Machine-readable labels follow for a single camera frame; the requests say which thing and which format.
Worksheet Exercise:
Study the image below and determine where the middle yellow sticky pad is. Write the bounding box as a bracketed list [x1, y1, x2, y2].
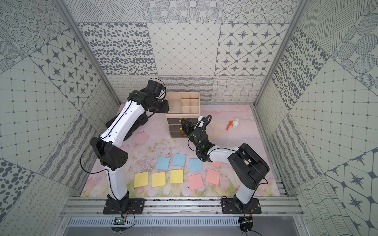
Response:
[152, 172, 166, 187]

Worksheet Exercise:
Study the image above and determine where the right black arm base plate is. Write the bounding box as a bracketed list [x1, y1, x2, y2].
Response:
[220, 197, 262, 215]

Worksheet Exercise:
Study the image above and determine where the black round connector box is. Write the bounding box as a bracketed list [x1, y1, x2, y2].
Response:
[239, 216, 254, 232]

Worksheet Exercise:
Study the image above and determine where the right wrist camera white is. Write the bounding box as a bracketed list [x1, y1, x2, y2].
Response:
[196, 115, 212, 128]

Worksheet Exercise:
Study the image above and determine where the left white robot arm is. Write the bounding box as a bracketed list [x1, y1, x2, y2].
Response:
[91, 91, 169, 202]

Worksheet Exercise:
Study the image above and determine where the aluminium mounting rail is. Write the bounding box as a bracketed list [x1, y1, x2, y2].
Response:
[61, 197, 304, 217]

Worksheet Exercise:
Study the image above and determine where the right yellow sticky pad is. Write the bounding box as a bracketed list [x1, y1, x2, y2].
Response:
[170, 169, 184, 184]

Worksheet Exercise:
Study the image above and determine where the right blue sticky pad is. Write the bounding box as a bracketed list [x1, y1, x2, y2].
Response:
[189, 158, 202, 172]

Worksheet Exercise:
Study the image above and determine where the left yellow sticky pad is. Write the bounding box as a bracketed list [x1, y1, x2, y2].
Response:
[134, 172, 149, 188]

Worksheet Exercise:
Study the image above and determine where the green circuit board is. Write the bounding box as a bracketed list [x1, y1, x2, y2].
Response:
[112, 218, 127, 228]

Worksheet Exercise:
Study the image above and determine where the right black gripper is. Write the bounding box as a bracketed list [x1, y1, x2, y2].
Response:
[182, 118, 201, 150]

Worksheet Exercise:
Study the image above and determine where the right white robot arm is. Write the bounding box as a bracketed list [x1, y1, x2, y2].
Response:
[181, 115, 270, 212]

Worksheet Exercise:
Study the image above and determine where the white bottle orange cap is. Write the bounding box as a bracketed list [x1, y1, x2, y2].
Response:
[226, 119, 240, 131]

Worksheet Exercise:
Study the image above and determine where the clear grey drawer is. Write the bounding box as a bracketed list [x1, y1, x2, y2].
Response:
[168, 125, 182, 132]
[167, 118, 188, 125]
[170, 131, 187, 138]

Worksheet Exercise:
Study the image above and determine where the yellow sticky pad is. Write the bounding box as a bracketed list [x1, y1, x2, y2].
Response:
[170, 169, 184, 184]
[134, 172, 149, 188]
[152, 172, 166, 187]

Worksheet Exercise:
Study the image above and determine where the left blue sticky pad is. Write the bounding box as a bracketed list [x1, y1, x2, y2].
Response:
[155, 157, 171, 171]

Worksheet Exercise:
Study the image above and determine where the blue sticky pad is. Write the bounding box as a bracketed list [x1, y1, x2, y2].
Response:
[172, 153, 187, 167]
[189, 158, 202, 172]
[155, 157, 171, 171]

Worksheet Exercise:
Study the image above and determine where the floral pink table mat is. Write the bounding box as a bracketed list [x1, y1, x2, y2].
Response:
[80, 103, 281, 198]

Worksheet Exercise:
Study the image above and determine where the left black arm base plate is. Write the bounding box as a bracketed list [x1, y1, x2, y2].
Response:
[102, 198, 145, 215]

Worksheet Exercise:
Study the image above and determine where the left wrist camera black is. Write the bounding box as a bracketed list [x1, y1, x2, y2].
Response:
[146, 79, 163, 97]

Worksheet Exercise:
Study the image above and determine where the black plastic tool case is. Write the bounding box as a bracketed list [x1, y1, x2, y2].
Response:
[105, 113, 149, 142]

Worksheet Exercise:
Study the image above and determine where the middle blue sticky pad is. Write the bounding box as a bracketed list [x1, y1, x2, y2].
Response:
[172, 153, 187, 167]

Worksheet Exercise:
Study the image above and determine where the beige desktop drawer organizer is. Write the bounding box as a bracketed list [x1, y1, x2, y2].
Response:
[165, 92, 201, 124]

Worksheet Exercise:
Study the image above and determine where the pink sticky pad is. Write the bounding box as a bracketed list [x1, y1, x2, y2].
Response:
[188, 174, 204, 191]
[205, 169, 221, 186]
[210, 162, 221, 168]

